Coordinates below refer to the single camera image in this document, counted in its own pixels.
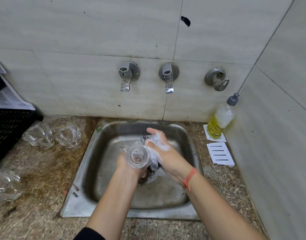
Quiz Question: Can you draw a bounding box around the person's right hand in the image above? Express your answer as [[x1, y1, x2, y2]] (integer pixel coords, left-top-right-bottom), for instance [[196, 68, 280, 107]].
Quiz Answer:
[[145, 127, 197, 184]]

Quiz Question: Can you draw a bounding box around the person's left hand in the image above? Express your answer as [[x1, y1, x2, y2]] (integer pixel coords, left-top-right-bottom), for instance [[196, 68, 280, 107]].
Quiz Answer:
[[115, 152, 150, 179]]

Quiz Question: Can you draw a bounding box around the dark speckled sponge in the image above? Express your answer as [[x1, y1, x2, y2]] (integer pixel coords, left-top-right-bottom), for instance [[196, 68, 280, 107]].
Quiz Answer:
[[140, 134, 161, 170]]

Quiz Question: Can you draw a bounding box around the clear glass cup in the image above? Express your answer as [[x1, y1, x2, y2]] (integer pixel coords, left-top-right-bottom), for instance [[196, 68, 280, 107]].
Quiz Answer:
[[0, 169, 22, 202], [55, 125, 83, 150], [22, 123, 55, 150], [120, 143, 151, 170]]

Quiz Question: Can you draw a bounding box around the yellow dish soap bottle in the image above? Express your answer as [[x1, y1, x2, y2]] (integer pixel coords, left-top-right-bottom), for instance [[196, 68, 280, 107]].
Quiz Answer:
[[207, 93, 240, 140]]

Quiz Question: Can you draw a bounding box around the black dish rack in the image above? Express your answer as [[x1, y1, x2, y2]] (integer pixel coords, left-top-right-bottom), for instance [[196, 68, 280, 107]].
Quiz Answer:
[[0, 60, 44, 169]]

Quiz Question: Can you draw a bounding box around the person's left forearm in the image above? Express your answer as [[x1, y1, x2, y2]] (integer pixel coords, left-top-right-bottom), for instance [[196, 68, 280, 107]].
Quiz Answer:
[[85, 172, 143, 240]]

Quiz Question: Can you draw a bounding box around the person's right forearm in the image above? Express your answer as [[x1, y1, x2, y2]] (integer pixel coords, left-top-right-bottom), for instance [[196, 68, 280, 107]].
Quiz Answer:
[[184, 170, 267, 240]]

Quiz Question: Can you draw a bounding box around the metal sink drain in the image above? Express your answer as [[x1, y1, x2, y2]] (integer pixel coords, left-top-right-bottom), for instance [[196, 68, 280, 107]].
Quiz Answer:
[[138, 167, 156, 184]]

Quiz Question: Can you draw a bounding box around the orange wrist thread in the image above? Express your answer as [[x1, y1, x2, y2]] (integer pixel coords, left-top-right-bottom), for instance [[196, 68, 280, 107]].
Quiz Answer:
[[183, 167, 198, 192]]

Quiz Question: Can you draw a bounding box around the stainless steel sink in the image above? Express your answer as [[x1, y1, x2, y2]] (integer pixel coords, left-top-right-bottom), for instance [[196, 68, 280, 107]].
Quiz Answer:
[[60, 120, 206, 221]]

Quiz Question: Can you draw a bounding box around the white drip tray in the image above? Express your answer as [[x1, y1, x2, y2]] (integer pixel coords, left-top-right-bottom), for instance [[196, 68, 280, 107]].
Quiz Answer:
[[0, 66, 36, 111]]

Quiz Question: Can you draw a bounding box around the chrome wall tap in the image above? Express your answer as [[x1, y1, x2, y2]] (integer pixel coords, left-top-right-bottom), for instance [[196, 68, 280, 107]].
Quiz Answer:
[[159, 63, 180, 94], [119, 61, 140, 92]]

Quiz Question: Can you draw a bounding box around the grey wall valve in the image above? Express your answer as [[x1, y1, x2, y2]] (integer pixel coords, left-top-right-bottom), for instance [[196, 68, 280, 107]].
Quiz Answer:
[[205, 68, 230, 92]]

